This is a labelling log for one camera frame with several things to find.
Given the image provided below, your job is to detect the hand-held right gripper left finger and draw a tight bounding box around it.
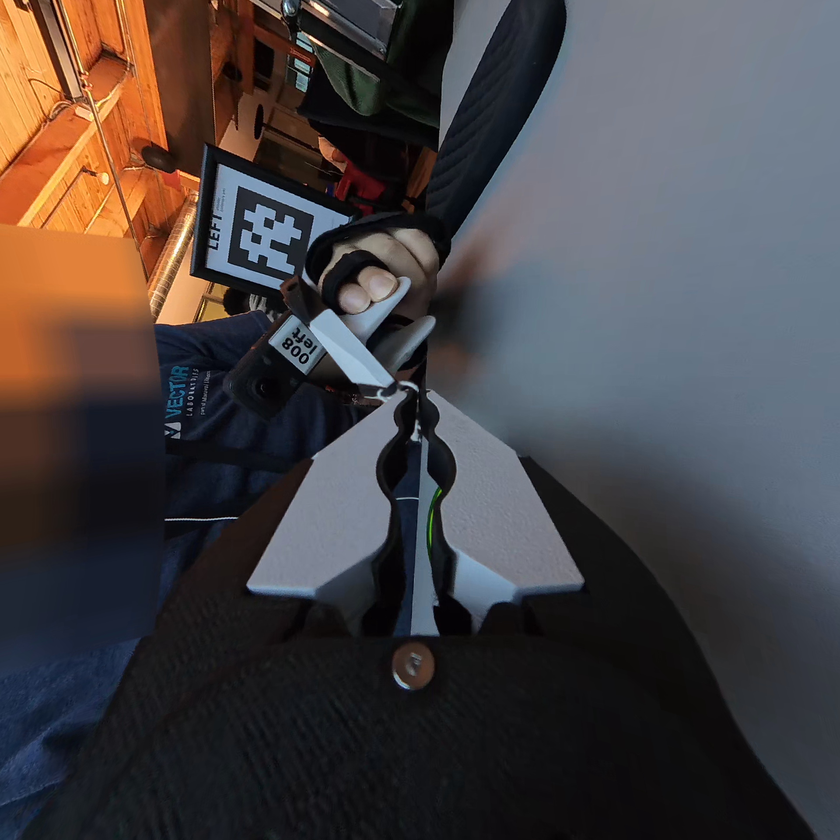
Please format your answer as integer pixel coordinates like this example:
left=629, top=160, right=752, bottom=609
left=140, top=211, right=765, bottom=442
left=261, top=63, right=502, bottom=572
left=247, top=391, right=422, bottom=603

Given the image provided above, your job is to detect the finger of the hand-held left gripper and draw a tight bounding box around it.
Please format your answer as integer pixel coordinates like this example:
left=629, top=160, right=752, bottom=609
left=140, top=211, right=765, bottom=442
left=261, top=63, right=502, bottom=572
left=307, top=307, right=400, bottom=403

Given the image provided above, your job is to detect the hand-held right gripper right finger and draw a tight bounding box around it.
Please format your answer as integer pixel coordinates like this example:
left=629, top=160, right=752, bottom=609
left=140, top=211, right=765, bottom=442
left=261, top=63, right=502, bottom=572
left=417, top=390, right=586, bottom=606

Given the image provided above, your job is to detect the white yoyo string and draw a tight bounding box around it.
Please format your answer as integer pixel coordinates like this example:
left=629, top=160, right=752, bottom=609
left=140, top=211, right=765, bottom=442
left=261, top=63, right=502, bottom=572
left=392, top=379, right=422, bottom=439

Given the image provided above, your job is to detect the green transparent yoyo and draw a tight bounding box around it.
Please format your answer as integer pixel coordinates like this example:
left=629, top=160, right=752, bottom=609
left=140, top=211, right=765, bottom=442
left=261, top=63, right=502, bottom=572
left=425, top=484, right=446, bottom=560

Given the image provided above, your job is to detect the person's left forearm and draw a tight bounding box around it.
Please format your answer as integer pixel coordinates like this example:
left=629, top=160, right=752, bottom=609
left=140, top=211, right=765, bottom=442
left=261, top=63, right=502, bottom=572
left=423, top=0, right=569, bottom=247

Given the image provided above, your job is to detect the person's left hand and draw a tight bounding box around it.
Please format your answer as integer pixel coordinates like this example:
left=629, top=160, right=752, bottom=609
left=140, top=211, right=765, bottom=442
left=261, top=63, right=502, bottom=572
left=304, top=211, right=454, bottom=324

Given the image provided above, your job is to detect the person's blue shirt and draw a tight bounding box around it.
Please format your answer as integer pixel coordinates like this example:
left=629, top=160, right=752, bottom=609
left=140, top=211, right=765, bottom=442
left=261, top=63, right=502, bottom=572
left=154, top=308, right=424, bottom=546

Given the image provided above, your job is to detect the framed black and white marker sign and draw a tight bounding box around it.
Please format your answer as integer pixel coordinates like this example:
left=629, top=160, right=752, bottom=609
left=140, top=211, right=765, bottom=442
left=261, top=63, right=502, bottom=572
left=189, top=142, right=361, bottom=301

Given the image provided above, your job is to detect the green fabric bag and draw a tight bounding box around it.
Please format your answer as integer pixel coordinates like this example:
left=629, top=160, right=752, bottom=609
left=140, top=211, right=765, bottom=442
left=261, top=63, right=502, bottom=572
left=297, top=0, right=455, bottom=135

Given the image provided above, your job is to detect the silver ventilation duct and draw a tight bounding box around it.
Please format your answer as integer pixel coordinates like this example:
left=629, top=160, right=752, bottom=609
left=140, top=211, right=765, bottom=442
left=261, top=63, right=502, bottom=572
left=147, top=189, right=200, bottom=319

